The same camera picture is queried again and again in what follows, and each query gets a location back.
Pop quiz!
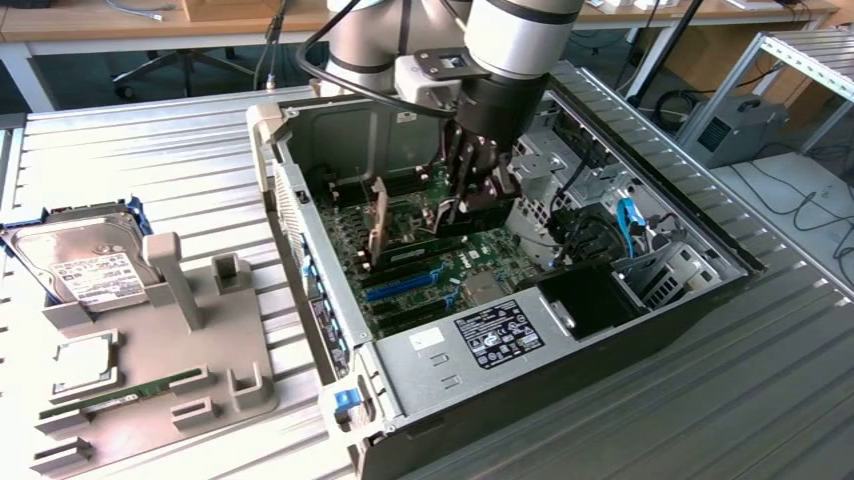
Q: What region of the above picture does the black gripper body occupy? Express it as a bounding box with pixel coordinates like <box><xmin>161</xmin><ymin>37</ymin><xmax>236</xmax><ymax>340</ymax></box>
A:
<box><xmin>452</xmin><ymin>74</ymin><xmax>552</xmax><ymax>149</ymax></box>

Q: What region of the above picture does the graphics card with metal bracket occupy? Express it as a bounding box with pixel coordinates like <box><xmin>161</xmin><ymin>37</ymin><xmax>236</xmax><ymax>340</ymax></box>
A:
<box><xmin>364</xmin><ymin>174</ymin><xmax>518</xmax><ymax>266</ymax></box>

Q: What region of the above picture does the perforated metal disk bay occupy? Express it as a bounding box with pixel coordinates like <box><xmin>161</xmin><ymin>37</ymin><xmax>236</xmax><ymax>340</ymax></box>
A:
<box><xmin>509</xmin><ymin>122</ymin><xmax>632</xmax><ymax>236</ymax></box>

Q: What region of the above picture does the black RAM slot bank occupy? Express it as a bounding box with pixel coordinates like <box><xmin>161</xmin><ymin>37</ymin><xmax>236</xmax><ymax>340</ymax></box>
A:
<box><xmin>329</xmin><ymin>167</ymin><xmax>434</xmax><ymax>209</ymax></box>

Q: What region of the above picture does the dark RAM stick with label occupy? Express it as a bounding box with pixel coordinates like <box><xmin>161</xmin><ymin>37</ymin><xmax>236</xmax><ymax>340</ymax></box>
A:
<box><xmin>382</xmin><ymin>235</ymin><xmax>468</xmax><ymax>272</ymax></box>

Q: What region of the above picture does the silver chipset heatsink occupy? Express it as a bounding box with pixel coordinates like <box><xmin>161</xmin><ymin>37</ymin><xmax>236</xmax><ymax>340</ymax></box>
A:
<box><xmin>464</xmin><ymin>273</ymin><xmax>512</xmax><ymax>305</ymax></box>

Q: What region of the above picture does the green motherboard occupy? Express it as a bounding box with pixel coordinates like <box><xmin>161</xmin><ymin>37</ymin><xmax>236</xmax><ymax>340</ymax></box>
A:
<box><xmin>312</xmin><ymin>167</ymin><xmax>538</xmax><ymax>339</ymax></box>

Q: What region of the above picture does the blue expansion slot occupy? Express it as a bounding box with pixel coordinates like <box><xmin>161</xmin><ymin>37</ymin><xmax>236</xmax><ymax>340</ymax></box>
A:
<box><xmin>362</xmin><ymin>272</ymin><xmax>442</xmax><ymax>302</ymax></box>

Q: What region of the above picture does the long wooden desk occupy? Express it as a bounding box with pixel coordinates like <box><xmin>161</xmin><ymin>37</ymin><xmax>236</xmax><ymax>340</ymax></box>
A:
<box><xmin>572</xmin><ymin>0</ymin><xmax>841</xmax><ymax>51</ymax></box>

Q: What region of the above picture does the black slanted pole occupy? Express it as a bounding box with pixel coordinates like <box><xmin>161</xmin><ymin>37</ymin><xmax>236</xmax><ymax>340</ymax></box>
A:
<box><xmin>623</xmin><ymin>0</ymin><xmax>707</xmax><ymax>109</ymax></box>

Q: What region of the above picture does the grey control box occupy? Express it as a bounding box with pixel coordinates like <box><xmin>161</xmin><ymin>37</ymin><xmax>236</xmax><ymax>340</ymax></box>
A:
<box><xmin>696</xmin><ymin>94</ymin><xmax>792</xmax><ymax>169</ymax></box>

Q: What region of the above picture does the silver power supply unit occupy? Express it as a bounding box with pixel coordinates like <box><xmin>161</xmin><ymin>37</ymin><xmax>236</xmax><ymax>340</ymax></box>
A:
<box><xmin>369</xmin><ymin>287</ymin><xmax>581</xmax><ymax>421</ymax></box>

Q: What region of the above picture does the open black PC case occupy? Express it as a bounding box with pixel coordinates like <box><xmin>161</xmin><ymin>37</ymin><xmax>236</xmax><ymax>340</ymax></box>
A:
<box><xmin>244</xmin><ymin>59</ymin><xmax>768</xmax><ymax>480</ymax></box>

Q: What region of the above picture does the black office chair base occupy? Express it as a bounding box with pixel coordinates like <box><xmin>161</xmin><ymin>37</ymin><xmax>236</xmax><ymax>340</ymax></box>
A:
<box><xmin>109</xmin><ymin>47</ymin><xmax>261</xmax><ymax>99</ymax></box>

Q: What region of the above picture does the hard disk drive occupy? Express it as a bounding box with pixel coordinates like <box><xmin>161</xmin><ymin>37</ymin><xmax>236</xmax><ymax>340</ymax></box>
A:
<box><xmin>0</xmin><ymin>197</ymin><xmax>154</xmax><ymax>306</ymax></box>

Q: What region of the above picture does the grey parts rack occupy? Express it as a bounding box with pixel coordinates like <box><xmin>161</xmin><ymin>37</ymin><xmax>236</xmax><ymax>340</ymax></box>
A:
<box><xmin>29</xmin><ymin>232</ymin><xmax>278</xmax><ymax>476</ymax></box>

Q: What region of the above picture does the green RAM stick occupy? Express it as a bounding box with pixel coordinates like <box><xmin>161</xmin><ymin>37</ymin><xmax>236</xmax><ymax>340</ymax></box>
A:
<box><xmin>37</xmin><ymin>367</ymin><xmax>205</xmax><ymax>421</ymax></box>

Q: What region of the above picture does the silver CPU chip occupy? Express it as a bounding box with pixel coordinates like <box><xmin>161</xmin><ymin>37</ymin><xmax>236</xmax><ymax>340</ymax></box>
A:
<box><xmin>51</xmin><ymin>339</ymin><xmax>114</xmax><ymax>394</ymax></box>

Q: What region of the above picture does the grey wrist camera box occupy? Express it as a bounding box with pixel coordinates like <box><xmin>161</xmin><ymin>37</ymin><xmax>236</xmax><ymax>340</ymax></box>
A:
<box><xmin>392</xmin><ymin>49</ymin><xmax>493</xmax><ymax>114</ymax></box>

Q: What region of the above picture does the black wire bundle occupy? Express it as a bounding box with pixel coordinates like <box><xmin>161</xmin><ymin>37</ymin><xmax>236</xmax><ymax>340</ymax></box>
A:
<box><xmin>545</xmin><ymin>204</ymin><xmax>619</xmax><ymax>266</ymax></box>

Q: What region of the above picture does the blue data wire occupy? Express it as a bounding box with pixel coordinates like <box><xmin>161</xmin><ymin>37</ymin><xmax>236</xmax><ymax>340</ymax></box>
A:
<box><xmin>616</xmin><ymin>196</ymin><xmax>647</xmax><ymax>260</ymax></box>

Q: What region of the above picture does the coiled black cable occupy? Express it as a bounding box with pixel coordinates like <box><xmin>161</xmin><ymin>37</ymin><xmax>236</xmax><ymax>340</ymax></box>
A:
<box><xmin>655</xmin><ymin>88</ymin><xmax>699</xmax><ymax>126</ymax></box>

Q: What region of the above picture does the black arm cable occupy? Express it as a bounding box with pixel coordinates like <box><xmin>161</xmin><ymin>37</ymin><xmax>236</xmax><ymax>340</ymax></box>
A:
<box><xmin>296</xmin><ymin>0</ymin><xmax>456</xmax><ymax>120</ymax></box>

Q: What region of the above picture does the hanging cable with silver plug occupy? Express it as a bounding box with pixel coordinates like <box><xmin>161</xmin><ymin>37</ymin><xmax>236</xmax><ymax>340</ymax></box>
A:
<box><xmin>264</xmin><ymin>0</ymin><xmax>288</xmax><ymax>92</ymax></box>

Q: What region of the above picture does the black floor cable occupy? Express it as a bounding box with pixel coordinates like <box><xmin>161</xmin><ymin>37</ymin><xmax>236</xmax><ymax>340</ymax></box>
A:
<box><xmin>729</xmin><ymin>162</ymin><xmax>854</xmax><ymax>261</ymax></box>

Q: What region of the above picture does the aluminium frame rack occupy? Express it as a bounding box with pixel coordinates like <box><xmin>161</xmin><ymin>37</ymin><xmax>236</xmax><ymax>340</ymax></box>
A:
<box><xmin>672</xmin><ymin>29</ymin><xmax>854</xmax><ymax>156</ymax></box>

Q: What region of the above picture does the grey desk cable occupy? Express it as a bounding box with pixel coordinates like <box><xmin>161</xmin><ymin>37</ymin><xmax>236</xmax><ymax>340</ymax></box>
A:
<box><xmin>103</xmin><ymin>0</ymin><xmax>165</xmax><ymax>22</ymax></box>

